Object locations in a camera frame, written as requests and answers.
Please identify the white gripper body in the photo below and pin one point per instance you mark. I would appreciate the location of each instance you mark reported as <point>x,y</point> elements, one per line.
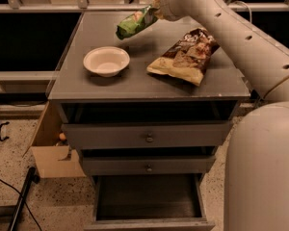
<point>166,3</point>

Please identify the green rice chip bag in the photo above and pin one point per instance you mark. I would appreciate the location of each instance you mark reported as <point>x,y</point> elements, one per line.
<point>136,22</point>

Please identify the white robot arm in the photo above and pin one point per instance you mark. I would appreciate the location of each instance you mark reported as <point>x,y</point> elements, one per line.
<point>256,185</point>

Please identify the brown yellow chip bag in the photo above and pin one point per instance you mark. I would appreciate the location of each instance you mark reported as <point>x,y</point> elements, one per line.
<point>188,59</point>

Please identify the grey drawer cabinet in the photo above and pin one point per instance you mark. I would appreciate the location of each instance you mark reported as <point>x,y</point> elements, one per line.
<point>135,96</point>

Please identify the grey top drawer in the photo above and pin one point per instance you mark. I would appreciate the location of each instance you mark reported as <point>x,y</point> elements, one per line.
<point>121,136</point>

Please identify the grey drawer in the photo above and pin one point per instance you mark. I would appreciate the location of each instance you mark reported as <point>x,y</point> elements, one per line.
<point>146,165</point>
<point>148,203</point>
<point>121,136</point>

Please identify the grey middle drawer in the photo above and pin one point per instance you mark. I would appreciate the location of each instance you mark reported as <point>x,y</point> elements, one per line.
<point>146,165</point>

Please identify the grey bottom drawer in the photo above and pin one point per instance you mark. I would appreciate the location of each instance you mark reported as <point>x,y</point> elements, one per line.
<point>148,203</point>

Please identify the white paper bowl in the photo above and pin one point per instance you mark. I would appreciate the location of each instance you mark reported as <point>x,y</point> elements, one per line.
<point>106,61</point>

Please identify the cardboard box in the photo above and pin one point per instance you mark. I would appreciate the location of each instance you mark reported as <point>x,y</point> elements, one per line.
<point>53,159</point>

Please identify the black clamp on floor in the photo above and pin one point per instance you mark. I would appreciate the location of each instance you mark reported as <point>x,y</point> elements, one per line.
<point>0,132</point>

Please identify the black pole on floor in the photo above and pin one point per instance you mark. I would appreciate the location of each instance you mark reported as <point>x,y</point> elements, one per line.
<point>29,179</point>

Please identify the metal frame rail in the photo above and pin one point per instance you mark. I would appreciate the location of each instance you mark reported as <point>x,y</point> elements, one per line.
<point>50,8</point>

